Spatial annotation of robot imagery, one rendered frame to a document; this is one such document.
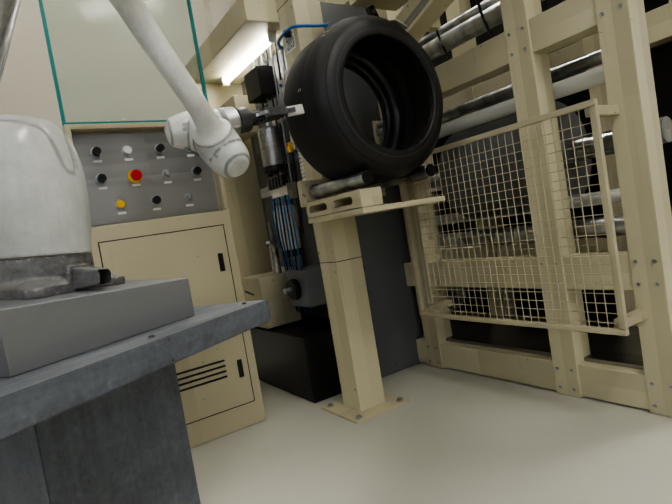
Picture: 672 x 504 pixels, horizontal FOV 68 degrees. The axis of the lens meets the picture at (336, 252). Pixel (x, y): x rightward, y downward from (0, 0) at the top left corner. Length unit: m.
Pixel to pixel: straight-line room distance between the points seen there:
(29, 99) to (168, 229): 2.51
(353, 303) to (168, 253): 0.75
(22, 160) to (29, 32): 3.78
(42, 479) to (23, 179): 0.41
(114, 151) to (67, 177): 1.23
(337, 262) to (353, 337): 0.31
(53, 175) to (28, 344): 0.27
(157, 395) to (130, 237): 1.18
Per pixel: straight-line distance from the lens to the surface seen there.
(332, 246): 1.97
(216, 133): 1.33
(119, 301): 0.79
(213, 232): 2.08
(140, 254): 2.01
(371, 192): 1.63
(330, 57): 1.66
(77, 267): 0.85
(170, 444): 0.93
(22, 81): 4.40
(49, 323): 0.73
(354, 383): 2.07
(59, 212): 0.85
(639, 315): 1.81
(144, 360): 0.71
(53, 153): 0.87
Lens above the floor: 0.76
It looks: 3 degrees down
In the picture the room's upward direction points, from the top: 9 degrees counter-clockwise
